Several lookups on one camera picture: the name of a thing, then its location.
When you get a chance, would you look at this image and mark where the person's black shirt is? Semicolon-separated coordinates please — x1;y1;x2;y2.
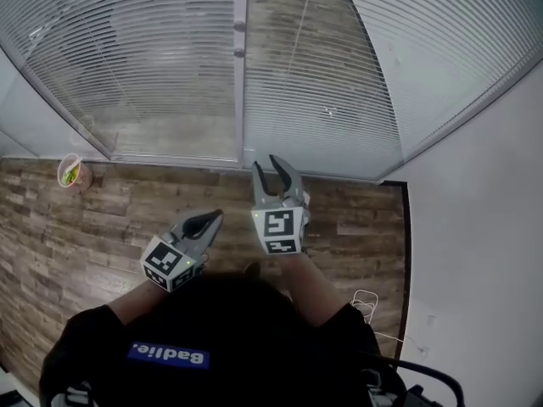
38;273;406;407

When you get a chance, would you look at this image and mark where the grey window bottom rail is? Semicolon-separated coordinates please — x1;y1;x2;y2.
109;153;383;182

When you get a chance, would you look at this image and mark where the grey window frame post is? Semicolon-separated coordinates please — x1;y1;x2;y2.
232;0;252;170
0;42;114;163

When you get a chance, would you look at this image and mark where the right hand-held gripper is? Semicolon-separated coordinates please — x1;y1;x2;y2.
250;153;311;256

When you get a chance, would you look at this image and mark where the person's right forearm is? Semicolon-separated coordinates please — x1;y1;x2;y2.
279;251;354;328

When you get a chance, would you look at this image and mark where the thin white cable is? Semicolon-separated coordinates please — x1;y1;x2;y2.
350;288;430;356

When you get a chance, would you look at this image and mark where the pink paper cup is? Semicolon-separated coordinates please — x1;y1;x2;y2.
57;153;93;192

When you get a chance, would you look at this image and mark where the dark skirting strip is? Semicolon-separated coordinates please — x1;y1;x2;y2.
379;179;413;362

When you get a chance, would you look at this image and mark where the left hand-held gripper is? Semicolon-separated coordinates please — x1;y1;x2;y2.
139;209;225;293

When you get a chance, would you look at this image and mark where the thick black cable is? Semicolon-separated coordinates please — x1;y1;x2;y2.
360;352;466;407

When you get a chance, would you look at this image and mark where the grey harness clip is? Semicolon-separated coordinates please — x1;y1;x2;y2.
62;382;95;407
360;369;404;407

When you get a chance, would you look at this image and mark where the glass door with blinds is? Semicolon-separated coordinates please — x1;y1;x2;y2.
244;0;543;178

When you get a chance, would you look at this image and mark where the dark device box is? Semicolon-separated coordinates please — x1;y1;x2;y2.
405;386;445;407

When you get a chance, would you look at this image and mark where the person's left forearm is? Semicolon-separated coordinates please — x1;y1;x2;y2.
105;280;171;326

